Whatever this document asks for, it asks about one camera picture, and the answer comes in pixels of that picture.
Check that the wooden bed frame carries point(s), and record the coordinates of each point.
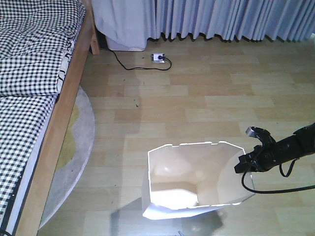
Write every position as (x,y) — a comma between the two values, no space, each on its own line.
(35,201)

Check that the white sheer curtain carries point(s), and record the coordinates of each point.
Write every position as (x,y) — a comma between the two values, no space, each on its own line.
(126,24)

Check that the floor power outlet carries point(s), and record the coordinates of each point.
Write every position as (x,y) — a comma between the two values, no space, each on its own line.
(158,57)

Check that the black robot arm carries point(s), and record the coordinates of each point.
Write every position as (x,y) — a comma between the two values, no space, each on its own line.
(300,144)

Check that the light grey curtain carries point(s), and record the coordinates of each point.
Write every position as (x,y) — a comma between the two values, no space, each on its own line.
(292,20)

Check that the black white checkered blanket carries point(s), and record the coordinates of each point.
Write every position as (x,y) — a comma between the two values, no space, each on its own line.
(37,39)

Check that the grey round rug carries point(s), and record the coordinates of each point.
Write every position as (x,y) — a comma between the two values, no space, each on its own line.
(74,155)

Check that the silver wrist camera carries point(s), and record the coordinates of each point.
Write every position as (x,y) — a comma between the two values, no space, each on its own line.
(255,132)

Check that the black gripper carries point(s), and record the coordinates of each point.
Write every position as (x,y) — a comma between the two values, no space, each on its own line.
(261,159)

